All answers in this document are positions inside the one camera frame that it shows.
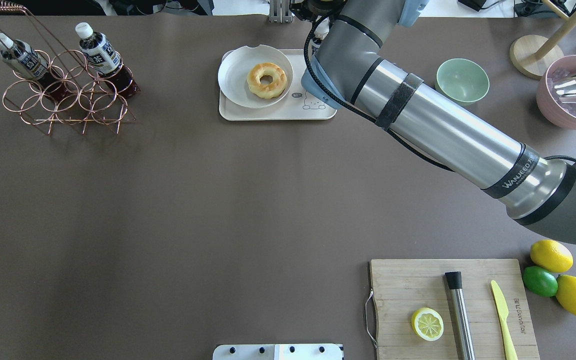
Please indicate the wooden cup stand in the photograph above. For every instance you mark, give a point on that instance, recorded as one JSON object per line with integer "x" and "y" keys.
{"x": 532, "y": 54}

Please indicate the white round plate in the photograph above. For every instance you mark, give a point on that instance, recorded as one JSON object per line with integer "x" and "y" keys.
{"x": 233, "y": 71}

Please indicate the half lemon slice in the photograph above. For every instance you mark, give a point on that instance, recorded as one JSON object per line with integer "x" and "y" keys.
{"x": 427, "y": 323}

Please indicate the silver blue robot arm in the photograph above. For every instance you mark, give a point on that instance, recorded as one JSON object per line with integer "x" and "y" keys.
{"x": 538, "y": 193}

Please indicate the steel muddler with black tip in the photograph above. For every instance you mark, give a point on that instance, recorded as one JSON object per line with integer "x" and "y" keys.
{"x": 462, "y": 325}

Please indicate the pink bowl with ice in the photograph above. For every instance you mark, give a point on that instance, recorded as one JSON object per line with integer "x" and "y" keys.
{"x": 548, "y": 103}

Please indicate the green ceramic bowl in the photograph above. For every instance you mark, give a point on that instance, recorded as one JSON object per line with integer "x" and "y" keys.
{"x": 462, "y": 81}

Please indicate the tea bottle white cap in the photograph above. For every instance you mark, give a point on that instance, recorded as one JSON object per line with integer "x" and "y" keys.
{"x": 320, "y": 33}

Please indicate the cream serving tray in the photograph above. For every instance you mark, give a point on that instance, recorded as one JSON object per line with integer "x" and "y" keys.
{"x": 297, "y": 104}

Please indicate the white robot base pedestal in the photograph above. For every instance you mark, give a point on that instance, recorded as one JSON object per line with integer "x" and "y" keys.
{"x": 280, "y": 351}

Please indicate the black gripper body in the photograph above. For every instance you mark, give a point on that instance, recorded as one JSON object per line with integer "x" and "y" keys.
{"x": 312, "y": 6}

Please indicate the tea bottle in rack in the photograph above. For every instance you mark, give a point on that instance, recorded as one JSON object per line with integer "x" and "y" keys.
{"x": 29, "y": 65}
{"x": 105, "y": 60}

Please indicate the green lime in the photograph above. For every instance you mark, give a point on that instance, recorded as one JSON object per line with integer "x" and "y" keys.
{"x": 539, "y": 281}

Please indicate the glazed ring donut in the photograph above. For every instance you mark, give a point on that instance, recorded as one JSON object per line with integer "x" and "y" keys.
{"x": 267, "y": 80}

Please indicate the copper wire bottle rack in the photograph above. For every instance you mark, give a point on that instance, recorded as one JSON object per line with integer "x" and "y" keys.
{"x": 92, "y": 100}

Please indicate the tea bottle in rack left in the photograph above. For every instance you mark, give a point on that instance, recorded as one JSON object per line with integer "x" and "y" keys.
{"x": 105, "y": 60}

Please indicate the yellow plastic knife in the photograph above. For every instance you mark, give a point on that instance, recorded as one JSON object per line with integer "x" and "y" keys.
{"x": 503, "y": 313}

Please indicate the upper yellow lemon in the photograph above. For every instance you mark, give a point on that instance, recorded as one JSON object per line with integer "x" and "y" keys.
{"x": 551, "y": 255}

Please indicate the tea bottle in rack right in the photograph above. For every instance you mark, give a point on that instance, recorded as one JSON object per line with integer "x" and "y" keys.
{"x": 29, "y": 65}

